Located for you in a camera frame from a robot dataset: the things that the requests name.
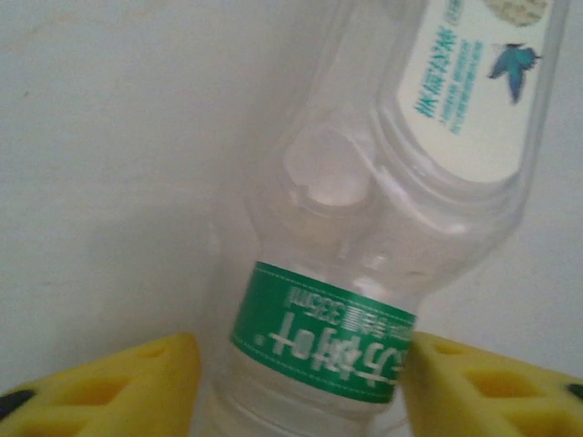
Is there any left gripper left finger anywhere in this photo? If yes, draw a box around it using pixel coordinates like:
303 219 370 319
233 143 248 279
0 331 201 437

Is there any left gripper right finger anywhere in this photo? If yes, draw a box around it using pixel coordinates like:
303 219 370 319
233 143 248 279
400 331 583 437

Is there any green band bottle white label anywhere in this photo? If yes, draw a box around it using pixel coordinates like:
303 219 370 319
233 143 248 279
207 0 568 437

